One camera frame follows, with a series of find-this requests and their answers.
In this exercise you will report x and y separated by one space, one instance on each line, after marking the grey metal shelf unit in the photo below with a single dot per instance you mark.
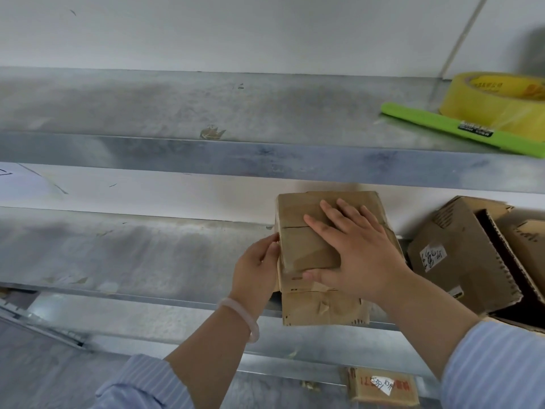
170 157

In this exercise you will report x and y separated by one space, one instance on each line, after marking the person's left thumb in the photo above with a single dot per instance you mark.
270 247

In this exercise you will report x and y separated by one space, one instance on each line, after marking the grey metal rail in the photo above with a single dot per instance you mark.
47 325

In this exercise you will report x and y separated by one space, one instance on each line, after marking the person's right forearm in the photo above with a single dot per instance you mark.
425 319

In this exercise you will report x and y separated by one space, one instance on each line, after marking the blue striped shirt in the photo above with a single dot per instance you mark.
498 366

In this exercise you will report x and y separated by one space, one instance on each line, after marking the green flat packet black label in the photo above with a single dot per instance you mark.
430 121

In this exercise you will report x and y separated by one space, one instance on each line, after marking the person's left forearm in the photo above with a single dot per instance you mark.
213 357

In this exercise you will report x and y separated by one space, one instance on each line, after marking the person's right thumb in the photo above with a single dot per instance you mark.
321 276

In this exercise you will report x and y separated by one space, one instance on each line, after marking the person's left hand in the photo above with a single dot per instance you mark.
251 276

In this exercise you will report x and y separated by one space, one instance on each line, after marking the flat cardboard box red print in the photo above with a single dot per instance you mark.
366 389

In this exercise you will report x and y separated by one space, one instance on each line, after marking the person's right hand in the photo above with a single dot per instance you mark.
362 259

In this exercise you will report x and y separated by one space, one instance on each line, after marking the open cardboard box white label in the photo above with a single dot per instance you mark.
460 259

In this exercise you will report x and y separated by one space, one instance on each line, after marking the brown cardboard box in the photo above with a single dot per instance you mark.
530 247

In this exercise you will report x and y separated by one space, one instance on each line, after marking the taped cardboard box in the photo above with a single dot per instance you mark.
298 242

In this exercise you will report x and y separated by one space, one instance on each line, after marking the yellow packing tape roll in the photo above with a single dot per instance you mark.
494 102

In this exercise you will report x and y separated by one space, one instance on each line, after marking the person's right middle finger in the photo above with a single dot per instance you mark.
340 220

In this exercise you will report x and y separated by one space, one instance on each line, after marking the person's right little finger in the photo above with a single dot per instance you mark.
375 220

